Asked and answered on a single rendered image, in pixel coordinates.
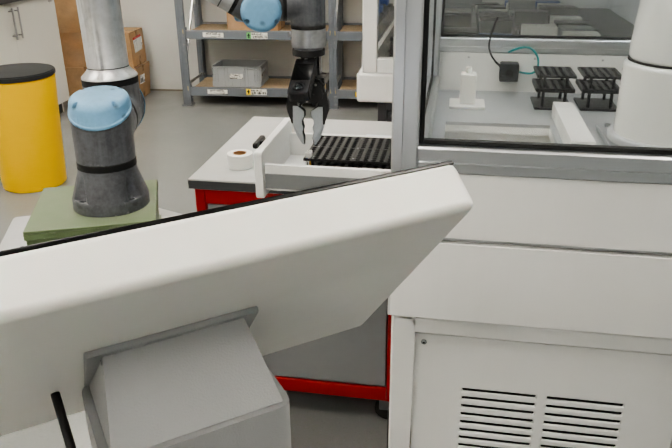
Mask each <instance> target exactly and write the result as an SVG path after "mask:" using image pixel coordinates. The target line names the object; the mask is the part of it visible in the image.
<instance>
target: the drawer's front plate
mask: <svg viewBox="0 0 672 448"><path fill-rule="evenodd" d="M291 132H292V123H291V120H290V118H284V119H283V120H282V121H281V123H280V124H279V125H278V126H277V127H276V128H275V129H274V130H273V132H272V133H271V134H270V135H269V136H268V137H267V138H266V139H265V141H264V142H263V143H262V144H261V145H260V146H259V147H258V148H257V150H256V151H255V152H254V168H255V185H256V197H257V198H265V196H266V195H267V194H268V192H269V191H270V190H266V188H265V164H266V163H274V164H284V163H285V162H286V160H287V159H288V158H289V156H290V155H291V148H290V133H291Z"/></svg>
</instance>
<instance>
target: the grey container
mask: <svg viewBox="0 0 672 448"><path fill-rule="evenodd" d="M211 67H212V76H213V86H215V87H247V88H260V87H262V86H263V85H264V83H265V82H266V81H267V80H268V79H269V76H268V60H244V59H221V60H219V61H218V62H217V63H215V64H214V65H212V66H211Z"/></svg>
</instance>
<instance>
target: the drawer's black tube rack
mask: <svg viewBox="0 0 672 448"><path fill-rule="evenodd" d="M316 147H318V149H317V151H316V152H315V154H314V155H313V156H311V157H312V158H311V165H313V166H333V167H353V168H372V169H391V138H369V137H346V136H325V137H324V139H323V141H322V143H321V144H320V146H316Z"/></svg>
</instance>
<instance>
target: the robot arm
mask: <svg viewBox="0 0 672 448"><path fill-rule="evenodd" d="M207 1H209V2H210V3H212V4H214V5H215V6H217V7H219V8H221V9H222V10H224V11H226V12H227V13H229V14H231V15H232V16H234V19H235V20H236V21H237V22H244V24H245V25H246V26H247V27H248V28H250V29H251V30H254V31H257V32H267V31H269V30H271V29H273V28H274V27H275V26H276V25H277V24H278V23H279V21H290V25H291V32H289V33H288V35H289V37H292V39H291V46H292V47H293V48H292V55H293V56H296V57H301V59H296V61H295V65H294V68H293V72H292V76H291V80H290V83H289V87H288V91H287V94H288V98H287V102H286V107H287V112H288V114H289V117H290V120H291V123H292V124H293V127H294V130H295V132H296V134H297V136H298V138H299V139H300V141H301V142H302V144H305V141H306V135H305V132H304V128H305V124H304V117H305V115H306V110H305V109H304V108H303V107H302V104H303V103H312V105H313V106H316V104H317V103H318V105H317V107H315V108H314V109H313V110H312V111H311V117H312V119H313V121H314V125H313V131H314V133H313V137H312V139H313V143H314V145H316V144H317V142H318V141H319V139H320V138H321V135H322V132H323V129H324V126H325V121H326V118H327V116H328V113H329V109H330V101H329V99H328V96H329V72H322V56H323V55H325V48H324V47H325V46H326V23H325V0H207ZM76 5H77V11H78V17H79V23H80V29H81V35H82V41H83V48H84V54H85V60H86V66H87V69H86V71H85V73H84V74H83V75H82V76H81V82H82V89H83V90H79V91H77V92H75V93H73V94H72V95H71V96H70V98H69V100H68V118H69V120H70V125H71V132H72V139H73V146H74V153H75V159H76V166H77V176H76V181H75V186H74V191H73V196H72V202H73V209H74V211H75V212H76V213H78V214H80V215H83V216H87V217H98V218H102V217H115V216H121V215H126V214H130V213H133V212H136V211H138V210H140V209H142V208H144V207H145V206H146V205H148V203H149V202H150V196H149V190H148V187H147V185H146V183H145V181H144V179H143V176H142V174H141V172H140V170H139V168H138V166H137V159H136V150H135V141H134V132H135V130H136V129H137V127H138V126H139V125H140V123H141V122H142V120H143V117H144V114H145V107H146V106H145V99H144V96H143V93H142V91H141V90H140V87H139V80H138V73H137V71H135V70H134V69H133V68H131V67H130V65H129V61H128V54H127V47H126V40H125V33H124V25H123V18H122V11H121V4H120V0H76ZM325 84H326V92H325V87H324V86H325Z"/></svg>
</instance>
